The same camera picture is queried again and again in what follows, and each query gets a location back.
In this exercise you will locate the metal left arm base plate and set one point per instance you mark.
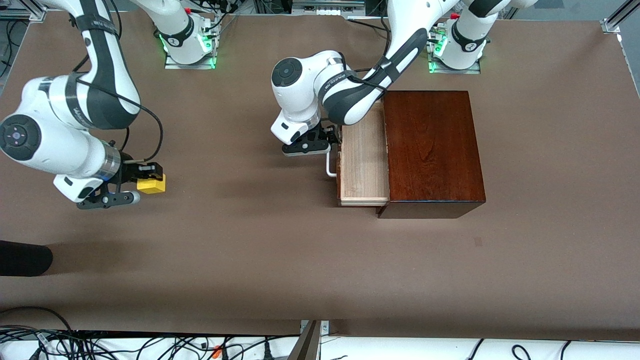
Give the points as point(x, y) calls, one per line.
point(460, 71)

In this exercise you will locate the yellow block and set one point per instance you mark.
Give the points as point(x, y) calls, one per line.
point(151, 186)

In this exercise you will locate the orange plug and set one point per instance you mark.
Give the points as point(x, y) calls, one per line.
point(217, 352)

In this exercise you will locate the black rounded object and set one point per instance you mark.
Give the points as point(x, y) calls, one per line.
point(25, 258)

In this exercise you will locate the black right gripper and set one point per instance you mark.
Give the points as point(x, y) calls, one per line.
point(131, 171)

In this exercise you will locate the grey metal post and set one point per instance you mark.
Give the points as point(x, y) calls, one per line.
point(307, 345)

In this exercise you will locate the dark brown wooden cabinet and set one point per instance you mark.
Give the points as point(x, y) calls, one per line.
point(430, 145)

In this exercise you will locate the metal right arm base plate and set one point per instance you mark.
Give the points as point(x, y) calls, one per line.
point(190, 66)

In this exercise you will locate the aluminium frame profile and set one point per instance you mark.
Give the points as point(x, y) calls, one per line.
point(617, 17)

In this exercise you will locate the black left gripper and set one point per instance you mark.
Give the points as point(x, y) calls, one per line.
point(321, 134)

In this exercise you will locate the grey power strip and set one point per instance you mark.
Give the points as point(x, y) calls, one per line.
point(330, 7)

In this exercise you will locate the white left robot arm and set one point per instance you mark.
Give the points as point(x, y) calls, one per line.
point(295, 80)

